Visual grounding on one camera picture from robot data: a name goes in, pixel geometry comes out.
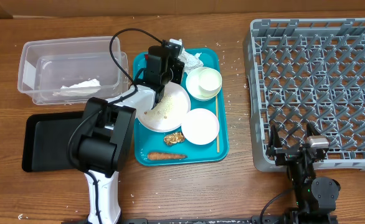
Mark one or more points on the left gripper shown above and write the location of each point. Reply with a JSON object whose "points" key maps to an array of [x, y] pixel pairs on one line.
{"points": [[179, 70]]}

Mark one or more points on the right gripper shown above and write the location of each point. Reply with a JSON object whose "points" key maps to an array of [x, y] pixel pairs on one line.
{"points": [[287, 155]]}

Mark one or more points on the white printed paper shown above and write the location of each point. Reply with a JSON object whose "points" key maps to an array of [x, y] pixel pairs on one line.
{"points": [[190, 61]]}

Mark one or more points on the white cup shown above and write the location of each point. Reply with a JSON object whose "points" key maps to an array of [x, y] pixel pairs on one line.
{"points": [[210, 82]]}

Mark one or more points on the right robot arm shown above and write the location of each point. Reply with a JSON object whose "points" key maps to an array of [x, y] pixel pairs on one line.
{"points": [[315, 196]]}

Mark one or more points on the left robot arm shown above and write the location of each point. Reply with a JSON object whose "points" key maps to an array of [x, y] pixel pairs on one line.
{"points": [[100, 144]]}

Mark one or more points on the grey dishwasher rack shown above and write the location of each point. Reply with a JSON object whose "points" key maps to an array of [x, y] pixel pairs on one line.
{"points": [[307, 71]]}

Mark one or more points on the large white plate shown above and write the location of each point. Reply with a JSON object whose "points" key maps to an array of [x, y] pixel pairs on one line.
{"points": [[168, 114]]}

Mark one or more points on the white bowl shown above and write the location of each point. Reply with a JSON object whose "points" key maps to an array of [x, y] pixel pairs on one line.
{"points": [[192, 84]]}

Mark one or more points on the wooden chopstick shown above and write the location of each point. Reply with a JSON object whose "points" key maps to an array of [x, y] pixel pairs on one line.
{"points": [[218, 124]]}

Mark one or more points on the teal serving tray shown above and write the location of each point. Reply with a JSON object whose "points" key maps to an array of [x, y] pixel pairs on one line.
{"points": [[147, 141]]}

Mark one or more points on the small white plate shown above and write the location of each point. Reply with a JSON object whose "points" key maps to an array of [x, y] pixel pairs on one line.
{"points": [[199, 126]]}

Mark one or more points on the brown food scrap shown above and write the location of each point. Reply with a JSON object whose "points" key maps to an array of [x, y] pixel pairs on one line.
{"points": [[174, 138]]}

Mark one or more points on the carrot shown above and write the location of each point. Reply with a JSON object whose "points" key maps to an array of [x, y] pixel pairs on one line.
{"points": [[160, 156]]}

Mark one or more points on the clear plastic bin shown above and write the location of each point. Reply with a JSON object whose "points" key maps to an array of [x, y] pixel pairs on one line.
{"points": [[47, 65]]}

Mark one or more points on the black tray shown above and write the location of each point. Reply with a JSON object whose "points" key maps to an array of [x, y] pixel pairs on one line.
{"points": [[46, 139]]}

